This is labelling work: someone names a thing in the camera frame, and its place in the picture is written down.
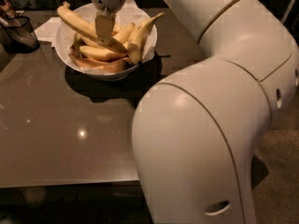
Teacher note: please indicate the white ceramic bowl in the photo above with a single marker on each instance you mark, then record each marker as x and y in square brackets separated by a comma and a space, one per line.
[106, 74]

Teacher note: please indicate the long yellow banana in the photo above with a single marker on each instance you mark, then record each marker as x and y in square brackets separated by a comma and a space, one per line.
[85, 28]

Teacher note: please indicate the dark mesh basket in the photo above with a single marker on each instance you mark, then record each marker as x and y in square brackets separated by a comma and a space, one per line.
[21, 34]

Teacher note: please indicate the yellow banana right side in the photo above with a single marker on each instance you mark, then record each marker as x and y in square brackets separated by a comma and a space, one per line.
[137, 38]

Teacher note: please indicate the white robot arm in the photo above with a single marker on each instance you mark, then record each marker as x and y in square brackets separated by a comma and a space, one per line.
[194, 132]

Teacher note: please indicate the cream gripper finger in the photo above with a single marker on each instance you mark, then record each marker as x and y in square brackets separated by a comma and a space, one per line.
[104, 24]

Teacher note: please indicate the yellow banana bottom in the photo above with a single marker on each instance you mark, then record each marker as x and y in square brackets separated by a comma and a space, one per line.
[92, 64]

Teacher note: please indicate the white paper sheet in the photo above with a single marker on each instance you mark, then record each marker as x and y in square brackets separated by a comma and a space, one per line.
[47, 31]

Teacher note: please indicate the yellow banana back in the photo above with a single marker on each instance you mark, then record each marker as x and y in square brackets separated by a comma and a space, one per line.
[105, 55]

